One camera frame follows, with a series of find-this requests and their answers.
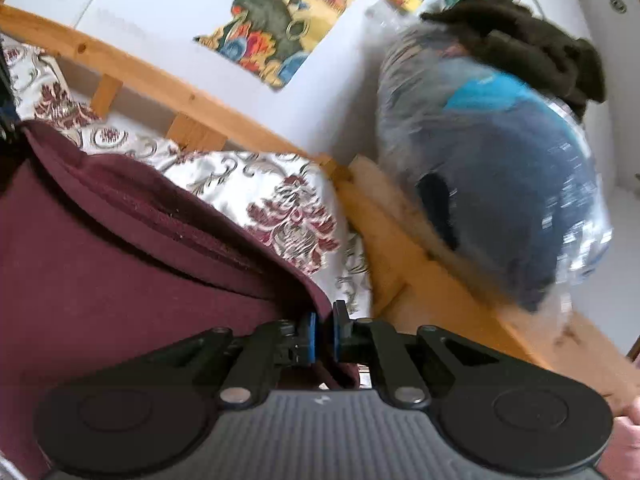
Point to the floral satin bedspread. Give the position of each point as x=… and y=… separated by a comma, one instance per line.
x=235, y=185

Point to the plastic-bagged blue quilt bundle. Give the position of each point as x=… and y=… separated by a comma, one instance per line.
x=500, y=185

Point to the colourful landscape wall poster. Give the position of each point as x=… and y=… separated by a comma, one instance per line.
x=280, y=20

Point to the maroon knit sweater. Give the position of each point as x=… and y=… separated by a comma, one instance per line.
x=100, y=285

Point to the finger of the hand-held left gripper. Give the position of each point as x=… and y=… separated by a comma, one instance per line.
x=6, y=100

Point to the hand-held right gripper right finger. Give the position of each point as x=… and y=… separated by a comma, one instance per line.
x=336, y=335

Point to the person's right hand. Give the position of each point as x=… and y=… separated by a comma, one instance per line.
x=622, y=440

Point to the wooden bed frame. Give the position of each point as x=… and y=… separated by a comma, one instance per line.
x=450, y=300

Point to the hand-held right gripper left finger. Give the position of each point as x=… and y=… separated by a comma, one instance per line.
x=311, y=337

